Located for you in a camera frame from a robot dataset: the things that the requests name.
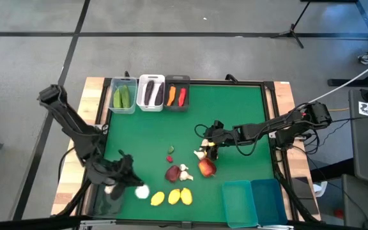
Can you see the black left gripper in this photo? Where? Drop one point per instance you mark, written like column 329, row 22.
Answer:
column 120, row 172

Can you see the blue plastic basket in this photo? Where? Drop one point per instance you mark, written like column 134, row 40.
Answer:
column 268, row 201

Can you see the white cup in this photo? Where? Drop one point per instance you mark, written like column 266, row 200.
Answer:
column 321, row 188

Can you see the dark grey plastic basket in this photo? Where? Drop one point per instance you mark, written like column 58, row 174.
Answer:
column 176, row 81

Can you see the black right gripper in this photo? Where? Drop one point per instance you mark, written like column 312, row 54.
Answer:
column 219, row 136

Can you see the white plastic basket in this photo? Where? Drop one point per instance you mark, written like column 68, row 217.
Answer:
column 141, row 96

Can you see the purple eggplant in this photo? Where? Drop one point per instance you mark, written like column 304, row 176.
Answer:
column 159, row 94
column 149, row 92

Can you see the clear plastic basket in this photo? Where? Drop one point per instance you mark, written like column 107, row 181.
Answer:
column 133, row 83

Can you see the smoky clear plastic bin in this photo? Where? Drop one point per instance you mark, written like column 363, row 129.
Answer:
column 107, row 207

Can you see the small white garlic clove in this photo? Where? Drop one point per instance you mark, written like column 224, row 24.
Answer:
column 183, row 167

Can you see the red yellow apple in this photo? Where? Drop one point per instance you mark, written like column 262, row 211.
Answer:
column 207, row 167

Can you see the dark red onion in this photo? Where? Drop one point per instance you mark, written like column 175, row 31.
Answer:
column 172, row 173

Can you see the small red strawberry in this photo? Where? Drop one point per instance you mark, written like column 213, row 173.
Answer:
column 169, row 158

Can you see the large round white garlic bulb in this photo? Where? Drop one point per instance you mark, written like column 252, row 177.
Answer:
column 142, row 191

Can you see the small green pepper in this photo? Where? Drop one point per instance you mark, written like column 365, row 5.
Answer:
column 171, row 149

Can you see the orange pepper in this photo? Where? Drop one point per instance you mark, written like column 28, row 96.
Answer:
column 171, row 96

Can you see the black frame clamp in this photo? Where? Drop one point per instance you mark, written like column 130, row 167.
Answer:
column 126, row 74
column 232, row 77

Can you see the small red object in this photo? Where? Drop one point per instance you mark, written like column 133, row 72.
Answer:
column 339, row 214

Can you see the green cucumber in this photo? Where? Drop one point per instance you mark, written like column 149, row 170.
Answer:
column 126, row 96
column 117, row 98

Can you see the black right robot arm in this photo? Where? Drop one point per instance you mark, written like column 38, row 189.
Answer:
column 267, row 126

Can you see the long red pepper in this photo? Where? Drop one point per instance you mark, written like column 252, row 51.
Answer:
column 182, row 97

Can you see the black desk base bar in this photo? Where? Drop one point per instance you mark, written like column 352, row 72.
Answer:
column 331, row 82

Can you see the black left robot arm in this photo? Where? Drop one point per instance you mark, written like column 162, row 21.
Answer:
column 72, row 124

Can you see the teal plastic basket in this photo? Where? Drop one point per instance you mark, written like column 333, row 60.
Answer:
column 240, row 204

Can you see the black tripod stand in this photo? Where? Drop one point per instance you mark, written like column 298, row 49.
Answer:
column 292, row 30

